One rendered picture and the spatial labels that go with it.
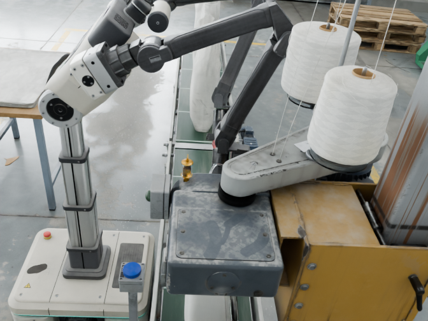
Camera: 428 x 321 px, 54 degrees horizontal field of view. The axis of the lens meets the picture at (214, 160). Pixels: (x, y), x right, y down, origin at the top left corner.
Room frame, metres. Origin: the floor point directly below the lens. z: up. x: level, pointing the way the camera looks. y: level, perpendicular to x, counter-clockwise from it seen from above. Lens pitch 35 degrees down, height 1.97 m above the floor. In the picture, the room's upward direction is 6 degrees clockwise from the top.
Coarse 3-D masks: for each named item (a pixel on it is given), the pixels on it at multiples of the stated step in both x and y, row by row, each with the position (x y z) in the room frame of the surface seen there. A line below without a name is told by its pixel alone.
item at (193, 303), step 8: (192, 296) 0.96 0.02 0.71; (200, 296) 0.95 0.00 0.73; (208, 296) 0.94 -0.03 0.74; (216, 296) 0.94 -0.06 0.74; (192, 304) 0.95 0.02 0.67; (200, 304) 0.94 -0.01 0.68; (208, 304) 0.94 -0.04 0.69; (216, 304) 0.94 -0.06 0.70; (224, 304) 0.95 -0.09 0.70; (184, 312) 1.03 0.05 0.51; (192, 312) 0.95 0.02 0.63; (200, 312) 0.94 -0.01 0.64; (208, 312) 0.94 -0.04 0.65; (216, 312) 0.94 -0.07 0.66; (224, 312) 0.95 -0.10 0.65; (192, 320) 0.94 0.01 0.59; (200, 320) 0.94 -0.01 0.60; (208, 320) 0.94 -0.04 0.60; (216, 320) 0.94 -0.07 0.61; (224, 320) 0.95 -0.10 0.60
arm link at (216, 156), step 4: (216, 148) 1.18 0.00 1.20; (216, 152) 1.17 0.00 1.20; (228, 152) 1.17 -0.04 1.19; (232, 152) 1.17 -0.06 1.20; (212, 156) 1.17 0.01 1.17; (216, 156) 1.16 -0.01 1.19; (220, 156) 1.16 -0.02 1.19; (224, 156) 1.16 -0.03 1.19; (228, 156) 1.17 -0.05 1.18; (232, 156) 1.17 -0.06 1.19; (212, 160) 1.16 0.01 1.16; (216, 160) 1.15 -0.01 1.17; (220, 160) 1.15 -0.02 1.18; (224, 160) 1.15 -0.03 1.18
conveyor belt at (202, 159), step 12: (180, 156) 2.30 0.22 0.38; (192, 156) 2.31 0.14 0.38; (204, 156) 2.33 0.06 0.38; (180, 168) 2.16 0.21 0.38; (192, 168) 2.18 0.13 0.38; (204, 168) 2.19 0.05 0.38; (168, 300) 1.17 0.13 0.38; (180, 300) 1.18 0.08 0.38; (240, 300) 1.21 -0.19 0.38; (168, 312) 1.11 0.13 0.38; (180, 312) 1.12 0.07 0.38; (240, 312) 1.15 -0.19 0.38
